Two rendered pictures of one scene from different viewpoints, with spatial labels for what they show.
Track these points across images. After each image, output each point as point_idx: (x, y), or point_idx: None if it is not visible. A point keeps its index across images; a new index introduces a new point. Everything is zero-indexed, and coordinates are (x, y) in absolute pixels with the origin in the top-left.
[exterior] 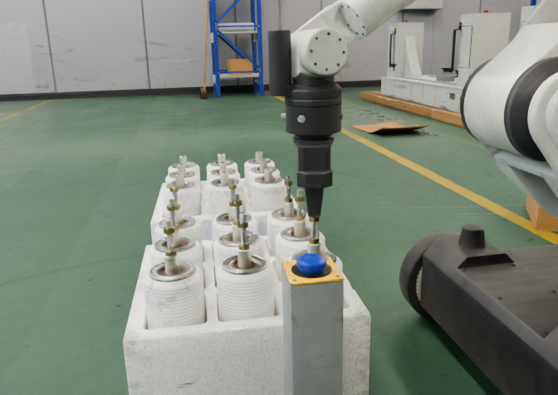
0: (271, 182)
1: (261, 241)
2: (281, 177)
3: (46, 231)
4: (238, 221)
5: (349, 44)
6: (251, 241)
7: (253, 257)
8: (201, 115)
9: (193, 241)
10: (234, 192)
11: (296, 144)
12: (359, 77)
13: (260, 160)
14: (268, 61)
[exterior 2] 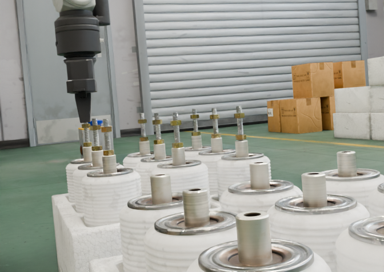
0: (150, 194)
1: (138, 162)
2: (128, 203)
3: None
4: (145, 119)
5: None
6: (146, 158)
7: (139, 155)
8: None
9: (200, 152)
10: (174, 130)
11: (94, 63)
12: None
13: (203, 188)
14: (108, 0)
